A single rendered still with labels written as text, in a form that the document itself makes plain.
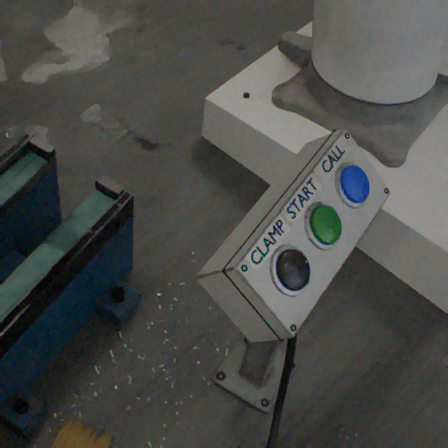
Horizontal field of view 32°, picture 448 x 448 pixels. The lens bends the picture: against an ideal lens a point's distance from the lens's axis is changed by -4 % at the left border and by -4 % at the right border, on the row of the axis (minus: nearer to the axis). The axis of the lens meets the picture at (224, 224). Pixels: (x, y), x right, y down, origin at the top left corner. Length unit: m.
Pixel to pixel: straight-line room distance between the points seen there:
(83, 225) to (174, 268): 0.15
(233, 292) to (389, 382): 0.33
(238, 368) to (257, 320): 0.25
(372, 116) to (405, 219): 0.13
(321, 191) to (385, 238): 0.30
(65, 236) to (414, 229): 0.36
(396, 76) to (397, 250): 0.19
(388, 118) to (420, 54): 0.10
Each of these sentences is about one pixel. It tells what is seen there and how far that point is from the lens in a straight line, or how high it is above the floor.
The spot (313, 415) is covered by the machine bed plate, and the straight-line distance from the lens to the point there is 0.81.
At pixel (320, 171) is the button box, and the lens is 0.61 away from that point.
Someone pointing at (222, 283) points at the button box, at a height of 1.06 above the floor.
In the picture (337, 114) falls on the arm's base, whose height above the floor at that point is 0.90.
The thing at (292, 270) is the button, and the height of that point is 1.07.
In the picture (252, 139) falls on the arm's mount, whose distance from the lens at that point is 0.95.
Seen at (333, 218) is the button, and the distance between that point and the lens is 0.60.
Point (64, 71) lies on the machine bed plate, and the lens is 1.10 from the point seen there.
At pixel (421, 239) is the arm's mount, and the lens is 0.86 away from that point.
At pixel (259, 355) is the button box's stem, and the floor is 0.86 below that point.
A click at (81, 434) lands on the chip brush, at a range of 0.78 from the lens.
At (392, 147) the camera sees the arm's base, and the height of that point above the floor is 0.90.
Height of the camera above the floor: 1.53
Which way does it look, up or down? 52 degrees down
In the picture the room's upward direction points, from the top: 9 degrees clockwise
